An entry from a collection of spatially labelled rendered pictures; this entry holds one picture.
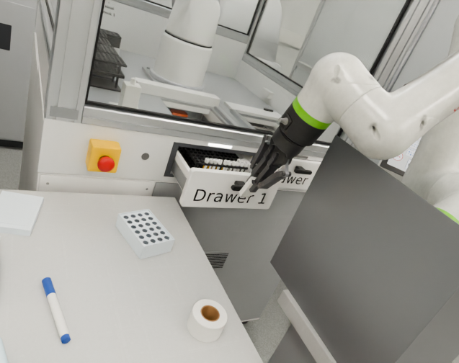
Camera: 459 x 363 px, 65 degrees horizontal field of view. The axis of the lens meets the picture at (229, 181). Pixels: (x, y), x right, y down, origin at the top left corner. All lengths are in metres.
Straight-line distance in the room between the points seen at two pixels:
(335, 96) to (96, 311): 0.58
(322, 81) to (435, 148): 0.39
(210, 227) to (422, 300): 0.76
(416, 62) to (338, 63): 1.92
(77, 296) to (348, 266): 0.53
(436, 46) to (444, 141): 1.63
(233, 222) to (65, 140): 0.63
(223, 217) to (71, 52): 0.70
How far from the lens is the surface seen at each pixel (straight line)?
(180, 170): 1.01
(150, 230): 0.90
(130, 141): 0.99
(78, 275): 0.79
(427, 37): 2.65
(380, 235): 0.75
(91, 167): 0.96
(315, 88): 0.73
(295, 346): 1.00
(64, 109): 0.93
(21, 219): 0.89
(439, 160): 1.00
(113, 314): 0.74
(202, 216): 1.22
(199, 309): 0.74
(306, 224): 0.88
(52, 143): 0.97
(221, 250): 1.37
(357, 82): 0.71
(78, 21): 0.88
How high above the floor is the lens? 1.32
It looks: 25 degrees down
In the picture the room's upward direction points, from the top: 22 degrees clockwise
